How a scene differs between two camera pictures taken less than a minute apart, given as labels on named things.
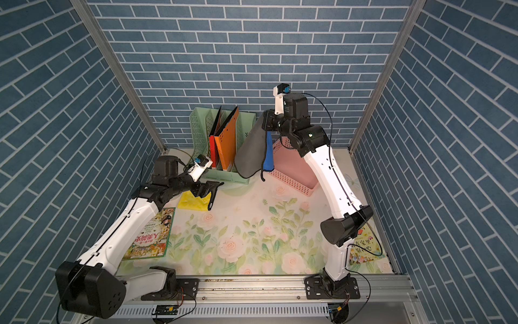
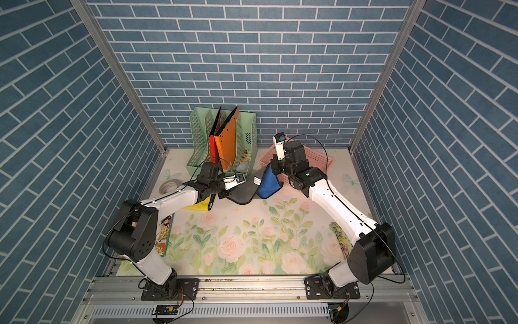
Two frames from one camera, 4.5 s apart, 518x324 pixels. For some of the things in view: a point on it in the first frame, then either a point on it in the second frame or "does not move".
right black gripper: x=270 y=117 to x=276 y=165
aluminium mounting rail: x=380 y=289 does not move
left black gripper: x=205 y=189 to x=224 y=194
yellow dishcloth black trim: x=189 y=201 does not move
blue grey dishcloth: x=250 y=157 to x=264 y=182
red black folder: x=212 y=148 does not move
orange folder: x=226 y=140 does not move
